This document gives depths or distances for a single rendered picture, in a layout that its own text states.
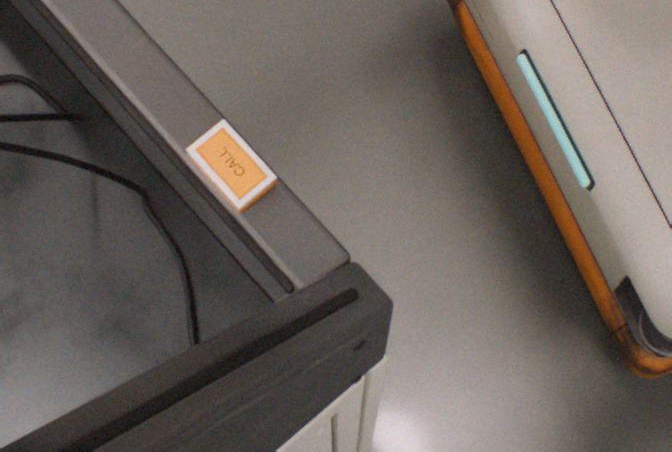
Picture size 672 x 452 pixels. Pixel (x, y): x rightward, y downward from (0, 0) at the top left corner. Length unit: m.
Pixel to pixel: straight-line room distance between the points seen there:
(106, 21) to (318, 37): 1.05
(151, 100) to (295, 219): 0.12
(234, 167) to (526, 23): 0.86
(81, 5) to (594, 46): 0.86
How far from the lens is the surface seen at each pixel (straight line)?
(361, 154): 1.82
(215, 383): 0.67
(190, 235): 0.92
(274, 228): 0.80
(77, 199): 0.94
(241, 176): 0.79
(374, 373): 0.95
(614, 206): 1.55
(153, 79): 0.84
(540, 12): 1.61
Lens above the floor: 1.71
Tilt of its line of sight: 72 degrees down
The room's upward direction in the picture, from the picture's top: straight up
